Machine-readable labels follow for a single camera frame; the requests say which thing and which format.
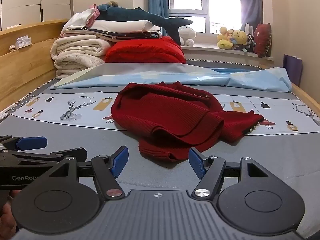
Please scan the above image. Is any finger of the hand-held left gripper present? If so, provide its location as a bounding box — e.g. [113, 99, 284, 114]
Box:
[0, 135, 48, 151]
[49, 148, 88, 162]

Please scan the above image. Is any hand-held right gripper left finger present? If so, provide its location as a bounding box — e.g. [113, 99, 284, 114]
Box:
[44, 145, 129, 200]

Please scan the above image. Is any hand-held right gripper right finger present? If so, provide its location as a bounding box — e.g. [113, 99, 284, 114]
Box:
[189, 147, 278, 200]

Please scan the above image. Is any dark red knit sweater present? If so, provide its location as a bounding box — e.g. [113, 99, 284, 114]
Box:
[111, 81, 265, 162]

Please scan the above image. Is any person's left hand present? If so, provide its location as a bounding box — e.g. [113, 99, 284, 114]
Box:
[0, 190, 22, 234]

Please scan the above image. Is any deer printed bed sheet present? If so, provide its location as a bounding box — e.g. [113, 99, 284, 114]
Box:
[11, 90, 320, 136]

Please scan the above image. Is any grey mattress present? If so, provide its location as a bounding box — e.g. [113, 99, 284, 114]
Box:
[0, 60, 320, 240]

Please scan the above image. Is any cream folded blanket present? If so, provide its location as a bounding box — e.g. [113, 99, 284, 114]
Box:
[51, 34, 112, 78]

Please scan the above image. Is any light blue sheet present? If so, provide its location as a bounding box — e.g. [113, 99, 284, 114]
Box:
[49, 62, 292, 92]

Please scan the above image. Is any tissue packet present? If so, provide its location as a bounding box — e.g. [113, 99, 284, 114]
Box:
[15, 35, 33, 50]

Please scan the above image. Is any window sill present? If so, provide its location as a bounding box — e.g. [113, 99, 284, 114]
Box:
[180, 44, 274, 61]

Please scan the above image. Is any red folded blanket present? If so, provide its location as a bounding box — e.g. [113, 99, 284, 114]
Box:
[104, 36, 187, 64]

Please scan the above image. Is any dark patterned folded blanket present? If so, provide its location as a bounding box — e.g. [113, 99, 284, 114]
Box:
[62, 29, 162, 41]

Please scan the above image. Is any yellow duck plush toy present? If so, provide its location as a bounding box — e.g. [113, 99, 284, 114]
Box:
[217, 26, 234, 50]

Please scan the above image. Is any white plush toy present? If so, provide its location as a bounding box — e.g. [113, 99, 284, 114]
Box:
[178, 25, 197, 47]

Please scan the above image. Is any striped plush toy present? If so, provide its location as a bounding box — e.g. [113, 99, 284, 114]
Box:
[244, 34, 256, 53]

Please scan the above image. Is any round yellow plush toy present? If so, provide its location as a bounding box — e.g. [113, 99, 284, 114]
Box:
[231, 30, 249, 49]

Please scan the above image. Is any purple bag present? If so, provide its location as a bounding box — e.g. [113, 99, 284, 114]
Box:
[282, 54, 304, 87]

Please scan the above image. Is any white folded blanket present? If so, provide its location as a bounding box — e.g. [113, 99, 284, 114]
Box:
[91, 19, 162, 34]

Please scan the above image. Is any dark red cushion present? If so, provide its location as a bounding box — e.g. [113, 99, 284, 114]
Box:
[253, 22, 273, 59]

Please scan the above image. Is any pink cloth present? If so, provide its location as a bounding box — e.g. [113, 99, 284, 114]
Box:
[86, 3, 101, 27]

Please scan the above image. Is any white wardrobe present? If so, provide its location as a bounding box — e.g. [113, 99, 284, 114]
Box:
[0, 0, 72, 31]

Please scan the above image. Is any blue shark plush toy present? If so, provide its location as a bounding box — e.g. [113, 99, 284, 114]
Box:
[96, 4, 194, 44]

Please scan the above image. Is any window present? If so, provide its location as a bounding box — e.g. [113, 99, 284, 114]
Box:
[166, 0, 243, 34]

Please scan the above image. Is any blue curtain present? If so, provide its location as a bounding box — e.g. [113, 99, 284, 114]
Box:
[147, 0, 169, 38]

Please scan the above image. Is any purple curtain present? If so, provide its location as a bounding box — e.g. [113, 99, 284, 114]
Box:
[239, 0, 263, 34]

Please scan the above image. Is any wooden bed frame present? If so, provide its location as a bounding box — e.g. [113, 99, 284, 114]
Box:
[0, 19, 320, 120]

